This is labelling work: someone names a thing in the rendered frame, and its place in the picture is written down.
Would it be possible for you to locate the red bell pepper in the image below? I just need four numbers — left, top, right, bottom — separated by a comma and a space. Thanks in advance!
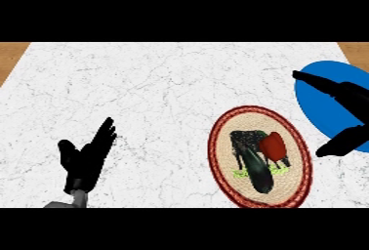
258, 131, 288, 163

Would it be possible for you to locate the oval woven red-rimmed placemat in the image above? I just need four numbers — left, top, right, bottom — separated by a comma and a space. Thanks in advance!
207, 104, 314, 209

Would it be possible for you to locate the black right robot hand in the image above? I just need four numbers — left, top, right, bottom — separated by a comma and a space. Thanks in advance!
291, 69, 369, 158

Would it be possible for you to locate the blue round plate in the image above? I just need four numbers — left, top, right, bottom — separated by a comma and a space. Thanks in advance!
292, 60, 369, 153

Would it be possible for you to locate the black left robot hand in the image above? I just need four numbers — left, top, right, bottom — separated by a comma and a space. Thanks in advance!
56, 116, 118, 196

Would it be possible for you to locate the dark green eggplant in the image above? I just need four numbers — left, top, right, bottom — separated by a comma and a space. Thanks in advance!
238, 146, 276, 194

